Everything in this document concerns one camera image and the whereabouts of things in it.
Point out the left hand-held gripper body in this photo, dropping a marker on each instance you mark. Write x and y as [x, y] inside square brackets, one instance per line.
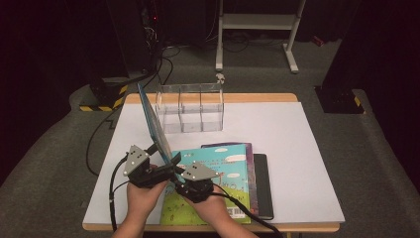
[135, 158]

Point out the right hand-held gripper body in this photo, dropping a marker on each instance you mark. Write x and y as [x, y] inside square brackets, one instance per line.
[198, 172]

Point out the dark blue picture book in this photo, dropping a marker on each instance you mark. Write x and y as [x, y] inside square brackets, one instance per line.
[155, 125]

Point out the light blue picture book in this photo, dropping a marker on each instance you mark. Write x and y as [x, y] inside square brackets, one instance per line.
[231, 165]

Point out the purple magazine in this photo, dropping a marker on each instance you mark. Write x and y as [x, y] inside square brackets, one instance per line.
[252, 181]

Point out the clear acrylic book rack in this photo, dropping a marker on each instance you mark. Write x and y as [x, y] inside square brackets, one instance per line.
[194, 109]

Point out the black notebook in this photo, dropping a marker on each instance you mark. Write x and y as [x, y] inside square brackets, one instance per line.
[263, 185]

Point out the person's left hand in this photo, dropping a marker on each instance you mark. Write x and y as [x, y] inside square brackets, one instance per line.
[145, 201]

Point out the person's right hand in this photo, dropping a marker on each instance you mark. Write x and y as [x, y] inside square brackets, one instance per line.
[211, 208]

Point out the black yellow-striped stand base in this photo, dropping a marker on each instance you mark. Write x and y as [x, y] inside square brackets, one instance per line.
[105, 95]
[340, 100]

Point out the small white floor object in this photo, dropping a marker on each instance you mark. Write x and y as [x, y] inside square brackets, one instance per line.
[220, 78]

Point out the white table cover sheet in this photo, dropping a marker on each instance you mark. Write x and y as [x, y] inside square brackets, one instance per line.
[290, 139]

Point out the black equipment rack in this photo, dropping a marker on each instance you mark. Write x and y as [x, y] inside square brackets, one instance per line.
[150, 26]

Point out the small red floor object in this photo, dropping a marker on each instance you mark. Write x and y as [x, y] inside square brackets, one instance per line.
[317, 40]

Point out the white metal frame desk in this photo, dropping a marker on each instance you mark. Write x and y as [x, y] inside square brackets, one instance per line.
[257, 21]

